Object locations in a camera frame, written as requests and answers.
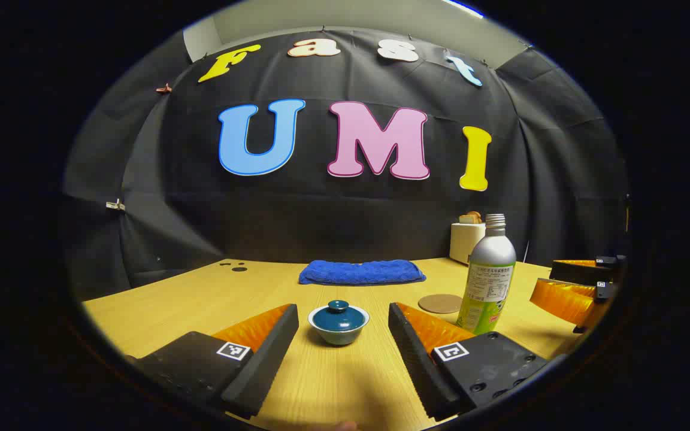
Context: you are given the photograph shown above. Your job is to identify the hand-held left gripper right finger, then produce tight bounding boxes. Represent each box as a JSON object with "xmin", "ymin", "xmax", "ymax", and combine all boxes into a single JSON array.
[{"xmin": 388, "ymin": 302, "xmax": 550, "ymax": 422}]

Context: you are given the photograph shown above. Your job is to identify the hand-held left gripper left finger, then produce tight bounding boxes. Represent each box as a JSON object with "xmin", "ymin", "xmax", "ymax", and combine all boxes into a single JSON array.
[{"xmin": 126, "ymin": 303, "xmax": 300, "ymax": 420}]

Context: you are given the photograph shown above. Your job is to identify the round brown coaster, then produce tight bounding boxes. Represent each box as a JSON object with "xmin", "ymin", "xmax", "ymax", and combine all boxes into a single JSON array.
[{"xmin": 418, "ymin": 293, "xmax": 463, "ymax": 314}]

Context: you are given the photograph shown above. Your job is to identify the white and teal teacup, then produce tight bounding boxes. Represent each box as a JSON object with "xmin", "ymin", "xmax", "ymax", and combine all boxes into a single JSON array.
[{"xmin": 308, "ymin": 305, "xmax": 370, "ymax": 347}]

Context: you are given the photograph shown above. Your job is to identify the silver green water bottle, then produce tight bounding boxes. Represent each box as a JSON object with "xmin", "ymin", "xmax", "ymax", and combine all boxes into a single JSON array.
[{"xmin": 455, "ymin": 214, "xmax": 517, "ymax": 336}]

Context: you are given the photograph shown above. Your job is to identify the teal teacup lid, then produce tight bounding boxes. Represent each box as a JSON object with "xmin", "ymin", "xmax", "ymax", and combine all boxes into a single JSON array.
[{"xmin": 312, "ymin": 300, "xmax": 367, "ymax": 333}]

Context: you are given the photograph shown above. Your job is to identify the blue towel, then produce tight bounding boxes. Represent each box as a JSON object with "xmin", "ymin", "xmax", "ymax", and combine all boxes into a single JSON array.
[{"xmin": 298, "ymin": 259, "xmax": 426, "ymax": 286}]

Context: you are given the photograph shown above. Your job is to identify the white toaster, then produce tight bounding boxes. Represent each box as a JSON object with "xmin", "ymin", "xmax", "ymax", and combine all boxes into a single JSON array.
[{"xmin": 449, "ymin": 223, "xmax": 487, "ymax": 265}]

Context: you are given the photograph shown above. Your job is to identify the black backdrop cloth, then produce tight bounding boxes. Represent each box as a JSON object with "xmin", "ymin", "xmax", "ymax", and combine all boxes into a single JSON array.
[{"xmin": 62, "ymin": 27, "xmax": 628, "ymax": 300}]

